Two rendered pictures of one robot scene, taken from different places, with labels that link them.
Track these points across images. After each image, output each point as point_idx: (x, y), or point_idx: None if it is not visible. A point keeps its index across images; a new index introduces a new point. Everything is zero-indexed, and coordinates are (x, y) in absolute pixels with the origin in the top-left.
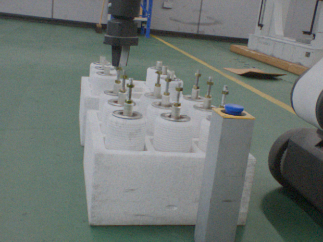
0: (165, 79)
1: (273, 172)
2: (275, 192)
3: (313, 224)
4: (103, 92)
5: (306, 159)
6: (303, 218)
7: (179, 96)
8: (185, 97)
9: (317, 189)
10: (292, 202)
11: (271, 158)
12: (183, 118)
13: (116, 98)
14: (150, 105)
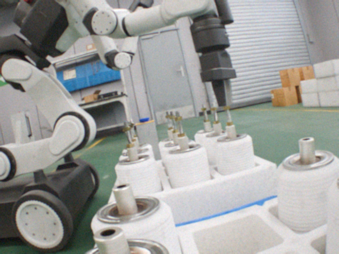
0: (175, 116)
1: (72, 228)
2: (76, 243)
3: (85, 220)
4: (247, 135)
5: (70, 189)
6: (85, 224)
7: (168, 122)
8: (146, 156)
9: (79, 197)
10: (76, 235)
11: (69, 218)
12: (166, 139)
13: (225, 133)
14: (192, 140)
